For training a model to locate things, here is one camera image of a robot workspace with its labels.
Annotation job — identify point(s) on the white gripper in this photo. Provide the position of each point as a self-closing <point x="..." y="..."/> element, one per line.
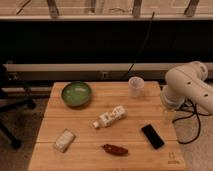
<point x="168" y="115"/>

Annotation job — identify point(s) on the black eraser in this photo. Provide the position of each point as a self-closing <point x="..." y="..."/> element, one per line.
<point x="152" y="136"/>

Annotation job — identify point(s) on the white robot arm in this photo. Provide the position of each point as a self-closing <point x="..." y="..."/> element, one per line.
<point x="187" y="82"/>

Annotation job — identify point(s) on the white sponge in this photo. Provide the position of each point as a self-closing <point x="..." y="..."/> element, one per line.
<point x="64" y="140"/>

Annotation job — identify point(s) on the clear plastic cup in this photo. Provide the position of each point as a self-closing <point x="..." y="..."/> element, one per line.
<point x="136" y="84"/>

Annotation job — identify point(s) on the white plastic bottle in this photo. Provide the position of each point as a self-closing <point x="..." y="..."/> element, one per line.
<point x="108" y="118"/>

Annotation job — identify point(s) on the green bowl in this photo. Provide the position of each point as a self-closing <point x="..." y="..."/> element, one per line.
<point x="76" y="94"/>

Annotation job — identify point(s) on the black office chair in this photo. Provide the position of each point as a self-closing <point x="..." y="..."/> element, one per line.
<point x="5" y="77"/>

